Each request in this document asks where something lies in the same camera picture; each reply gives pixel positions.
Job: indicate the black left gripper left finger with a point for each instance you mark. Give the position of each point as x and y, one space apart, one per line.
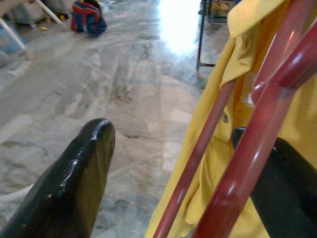
64 193

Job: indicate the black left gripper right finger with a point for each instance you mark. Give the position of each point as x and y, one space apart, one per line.
292 193

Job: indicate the small yellow toy block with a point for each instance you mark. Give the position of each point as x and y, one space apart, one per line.
43 28

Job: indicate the black metal drying rack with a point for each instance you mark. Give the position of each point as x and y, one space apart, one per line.
200 44

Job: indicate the yellow shirt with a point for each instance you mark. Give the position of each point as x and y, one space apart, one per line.
213 173

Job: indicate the pink plastic hanger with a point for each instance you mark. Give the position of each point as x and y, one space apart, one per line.
242 173

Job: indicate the white baby high chair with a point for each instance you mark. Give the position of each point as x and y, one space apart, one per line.
30 54

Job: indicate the red and blue bag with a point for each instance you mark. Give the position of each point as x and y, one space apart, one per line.
86 19

